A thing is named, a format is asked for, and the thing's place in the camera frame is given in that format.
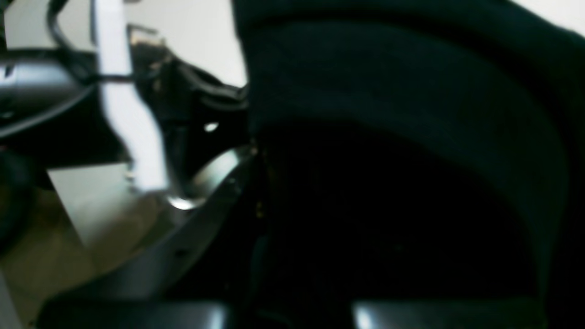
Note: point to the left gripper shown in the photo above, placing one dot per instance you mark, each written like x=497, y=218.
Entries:
x=131, y=116

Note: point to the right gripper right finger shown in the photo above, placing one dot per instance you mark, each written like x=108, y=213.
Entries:
x=449, y=314

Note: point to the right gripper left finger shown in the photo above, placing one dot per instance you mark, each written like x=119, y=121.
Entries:
x=193, y=272

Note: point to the black T-shirt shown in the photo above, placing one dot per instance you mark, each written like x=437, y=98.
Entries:
x=413, y=150

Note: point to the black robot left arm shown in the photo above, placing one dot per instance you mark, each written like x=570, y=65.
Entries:
x=52, y=118

